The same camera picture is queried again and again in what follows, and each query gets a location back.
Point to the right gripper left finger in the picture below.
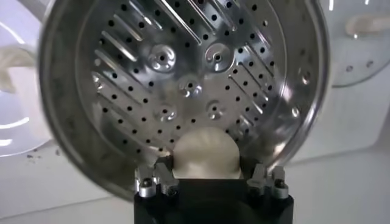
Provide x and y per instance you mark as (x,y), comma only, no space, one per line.
(167,182)

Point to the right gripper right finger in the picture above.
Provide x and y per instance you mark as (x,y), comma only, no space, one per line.
(259,182)

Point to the stainless steel steamer basket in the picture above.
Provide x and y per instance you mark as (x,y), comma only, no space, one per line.
(182,76)

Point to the white round plate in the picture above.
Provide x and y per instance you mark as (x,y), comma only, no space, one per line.
(18,134)

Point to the glass pot lid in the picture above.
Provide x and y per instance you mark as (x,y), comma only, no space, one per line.
(362,54)

